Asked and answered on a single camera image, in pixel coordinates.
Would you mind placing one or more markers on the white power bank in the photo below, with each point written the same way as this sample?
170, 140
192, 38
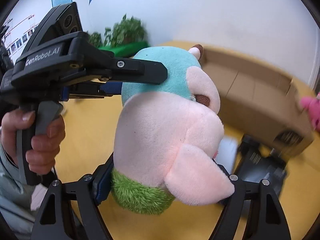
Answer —
226, 155

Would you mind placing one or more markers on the grey jacket forearm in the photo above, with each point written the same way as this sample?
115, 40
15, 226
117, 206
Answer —
16, 199

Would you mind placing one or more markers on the brown cardboard tray box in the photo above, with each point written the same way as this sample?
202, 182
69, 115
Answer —
258, 100

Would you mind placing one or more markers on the person's left hand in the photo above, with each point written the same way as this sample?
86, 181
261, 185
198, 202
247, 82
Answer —
44, 148

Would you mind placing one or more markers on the small potted green plant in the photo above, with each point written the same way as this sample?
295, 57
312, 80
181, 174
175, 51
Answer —
95, 39

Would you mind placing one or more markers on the green covered side table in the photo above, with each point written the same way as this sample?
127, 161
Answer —
127, 50

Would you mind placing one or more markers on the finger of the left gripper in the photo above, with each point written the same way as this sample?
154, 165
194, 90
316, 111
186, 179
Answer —
91, 90
135, 70

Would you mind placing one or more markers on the black charger box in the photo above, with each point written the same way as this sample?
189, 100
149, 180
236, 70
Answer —
254, 167

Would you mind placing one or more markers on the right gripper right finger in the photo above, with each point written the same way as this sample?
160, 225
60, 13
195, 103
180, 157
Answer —
266, 218

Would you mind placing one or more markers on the large potted green plant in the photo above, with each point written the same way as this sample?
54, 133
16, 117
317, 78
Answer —
128, 30

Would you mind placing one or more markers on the pink bear plush toy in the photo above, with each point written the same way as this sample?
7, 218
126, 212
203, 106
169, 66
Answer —
312, 106

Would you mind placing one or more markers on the pink pig plush toy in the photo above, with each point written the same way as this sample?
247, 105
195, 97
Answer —
167, 137

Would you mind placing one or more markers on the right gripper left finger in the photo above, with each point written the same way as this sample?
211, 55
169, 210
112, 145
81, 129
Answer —
55, 218

